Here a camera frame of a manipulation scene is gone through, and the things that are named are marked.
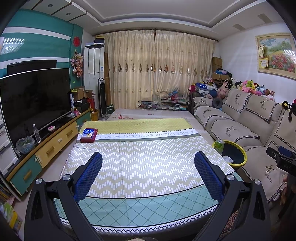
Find black and yellow plush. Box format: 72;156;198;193
281;100;296;121

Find beige sofa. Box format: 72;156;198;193
192;89;296;202

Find patterned tablecloth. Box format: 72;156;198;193
54;118;245;232

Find person's right forearm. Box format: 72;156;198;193
279;174;291;207

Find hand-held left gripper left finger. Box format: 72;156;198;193
24;152;103;241

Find clear water bottle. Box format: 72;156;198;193
32;124;41;143

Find glass bowl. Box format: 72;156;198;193
16;137;36;154

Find white standing air conditioner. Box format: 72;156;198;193
83;44;105;114

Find hanging flower decoration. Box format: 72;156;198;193
70;52;84;78

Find stack of cardboard boxes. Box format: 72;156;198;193
211;57;232;81

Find teal and yellow TV cabinet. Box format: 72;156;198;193
6;108;92;201

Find open cardboard boxes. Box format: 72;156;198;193
74;86;96;98

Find pile of plush toys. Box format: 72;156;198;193
217;79;275;101

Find large black television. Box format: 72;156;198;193
0;68;72;145

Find black monitor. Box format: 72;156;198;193
7;60;57;76

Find blue starred bag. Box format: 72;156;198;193
195;83;218;93

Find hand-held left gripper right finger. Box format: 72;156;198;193
194;151;271;241

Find beige curtains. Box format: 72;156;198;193
96;29;215;110

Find white plastic drawer unit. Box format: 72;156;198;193
0;120;19;176

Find green and white bottle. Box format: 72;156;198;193
214;140;225;156

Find black tower fan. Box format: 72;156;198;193
97;77;109;120

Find framed flower painting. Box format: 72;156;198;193
255;32;296;80

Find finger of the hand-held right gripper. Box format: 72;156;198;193
266;146;281;161
278;146;293;159

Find row of books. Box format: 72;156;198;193
0;183;19;232

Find black bin with yellow rim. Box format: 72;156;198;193
212;140;247;168

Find low glass table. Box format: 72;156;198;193
138;100;189;111

